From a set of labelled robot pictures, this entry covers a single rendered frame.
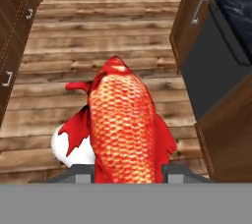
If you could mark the red orange scaly fish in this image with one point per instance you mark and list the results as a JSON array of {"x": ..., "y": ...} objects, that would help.
[{"x": 123, "y": 126}]

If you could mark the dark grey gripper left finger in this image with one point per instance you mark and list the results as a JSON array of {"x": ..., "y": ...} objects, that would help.
[{"x": 82, "y": 173}]

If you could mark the brown wooden drawer cabinet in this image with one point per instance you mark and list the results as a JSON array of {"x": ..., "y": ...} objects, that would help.
[{"x": 13, "y": 38}]

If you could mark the dark grey dishwasher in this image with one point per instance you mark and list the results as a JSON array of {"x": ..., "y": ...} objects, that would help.
[{"x": 213, "y": 70}]

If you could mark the white round object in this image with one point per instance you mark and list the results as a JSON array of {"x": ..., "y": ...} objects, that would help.
[{"x": 78, "y": 154}]

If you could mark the brown wooden cupboard door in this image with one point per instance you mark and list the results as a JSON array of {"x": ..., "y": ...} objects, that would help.
[{"x": 185, "y": 28}]

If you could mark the brown wooden cupboard panel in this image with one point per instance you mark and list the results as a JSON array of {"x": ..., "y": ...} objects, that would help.
[{"x": 228, "y": 136}]

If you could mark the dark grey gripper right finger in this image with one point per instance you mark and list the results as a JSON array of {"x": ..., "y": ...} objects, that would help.
[{"x": 175, "y": 172}]

